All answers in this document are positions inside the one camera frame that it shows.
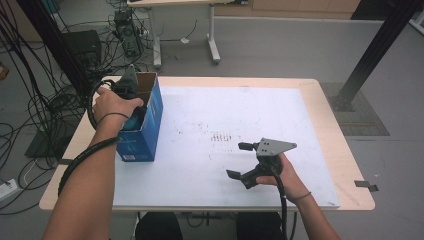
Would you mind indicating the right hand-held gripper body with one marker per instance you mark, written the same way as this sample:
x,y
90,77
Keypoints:
x,y
271,146

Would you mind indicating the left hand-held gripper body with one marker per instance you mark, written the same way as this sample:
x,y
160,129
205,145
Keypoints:
x,y
128,85

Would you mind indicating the blue cardboard box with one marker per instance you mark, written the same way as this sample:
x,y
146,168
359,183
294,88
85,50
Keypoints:
x,y
140,146

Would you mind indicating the person's left hand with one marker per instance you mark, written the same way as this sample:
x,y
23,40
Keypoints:
x,y
111,103

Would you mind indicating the person's right hand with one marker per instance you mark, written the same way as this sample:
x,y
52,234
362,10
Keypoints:
x,y
290,180

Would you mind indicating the white table mat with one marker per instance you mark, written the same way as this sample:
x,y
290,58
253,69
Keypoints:
x,y
216,186

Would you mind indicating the black computer tower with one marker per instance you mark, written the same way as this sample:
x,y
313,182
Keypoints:
x,y
128,33

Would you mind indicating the person's right leg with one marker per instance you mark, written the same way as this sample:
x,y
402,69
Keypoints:
x,y
260,226

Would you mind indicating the person's leg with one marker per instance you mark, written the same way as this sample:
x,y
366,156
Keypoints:
x,y
260,226
159,226

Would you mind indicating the black equipment case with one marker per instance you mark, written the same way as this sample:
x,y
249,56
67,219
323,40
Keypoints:
x,y
83,46

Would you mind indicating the white power adapter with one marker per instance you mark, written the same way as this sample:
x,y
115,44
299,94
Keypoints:
x,y
185,40

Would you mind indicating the person's left leg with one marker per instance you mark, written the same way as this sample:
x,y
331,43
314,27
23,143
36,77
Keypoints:
x,y
159,226

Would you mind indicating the white background desk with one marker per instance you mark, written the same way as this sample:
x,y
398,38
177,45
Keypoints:
x,y
213,40

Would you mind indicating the black tape strip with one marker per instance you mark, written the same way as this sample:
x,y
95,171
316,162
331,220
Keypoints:
x,y
366,185
64,161

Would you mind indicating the black floor pad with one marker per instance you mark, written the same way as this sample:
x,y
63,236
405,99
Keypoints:
x,y
40,146

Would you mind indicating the brown cardboard box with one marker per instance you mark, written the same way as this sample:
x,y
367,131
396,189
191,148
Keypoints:
x,y
3,70

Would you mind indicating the white power strip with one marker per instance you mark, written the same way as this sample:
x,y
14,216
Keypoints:
x,y
6,190

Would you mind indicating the black metal post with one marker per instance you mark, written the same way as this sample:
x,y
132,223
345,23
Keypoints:
x,y
376,43
50,33

